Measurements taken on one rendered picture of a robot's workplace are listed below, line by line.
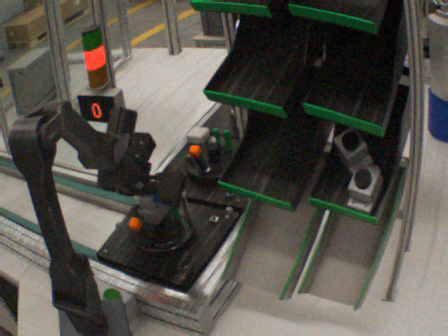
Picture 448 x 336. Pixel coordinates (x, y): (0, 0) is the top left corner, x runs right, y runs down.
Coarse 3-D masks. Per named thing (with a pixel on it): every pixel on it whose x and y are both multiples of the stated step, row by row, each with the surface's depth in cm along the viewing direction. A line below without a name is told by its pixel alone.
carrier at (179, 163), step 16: (192, 128) 146; (208, 128) 145; (192, 144) 144; (208, 144) 133; (224, 144) 138; (176, 160) 139; (192, 160) 134; (208, 160) 134; (224, 160) 133; (192, 176) 131; (208, 176) 129; (192, 192) 128; (208, 192) 127; (224, 192) 127; (224, 208) 124; (240, 208) 122
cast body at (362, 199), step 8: (360, 168) 78; (368, 168) 77; (376, 168) 81; (360, 176) 76; (368, 176) 75; (376, 176) 76; (352, 184) 77; (360, 184) 75; (368, 184) 75; (376, 184) 76; (352, 192) 77; (360, 192) 76; (368, 192) 75; (376, 192) 77; (352, 200) 79; (360, 200) 78; (368, 200) 76; (376, 200) 78; (352, 208) 79; (360, 208) 78; (368, 208) 77
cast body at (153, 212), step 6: (144, 198) 109; (150, 198) 108; (144, 204) 110; (150, 204) 109; (156, 204) 109; (138, 210) 110; (144, 210) 110; (150, 210) 110; (156, 210) 109; (162, 210) 111; (168, 210) 113; (150, 216) 110; (156, 216) 109; (162, 216) 111; (150, 222) 111; (156, 222) 110
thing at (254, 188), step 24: (312, 72) 97; (264, 120) 95; (288, 120) 93; (312, 120) 92; (240, 144) 92; (264, 144) 93; (288, 144) 91; (312, 144) 89; (240, 168) 92; (264, 168) 90; (288, 168) 89; (312, 168) 86; (240, 192) 88; (264, 192) 88; (288, 192) 86
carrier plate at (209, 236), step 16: (192, 208) 123; (208, 208) 123; (128, 224) 121; (208, 224) 119; (224, 224) 118; (112, 240) 117; (128, 240) 117; (208, 240) 114; (224, 240) 116; (112, 256) 112; (128, 256) 112; (144, 256) 112; (176, 256) 111; (192, 256) 111; (208, 256) 110; (144, 272) 108; (160, 272) 107; (176, 272) 107; (192, 272) 107
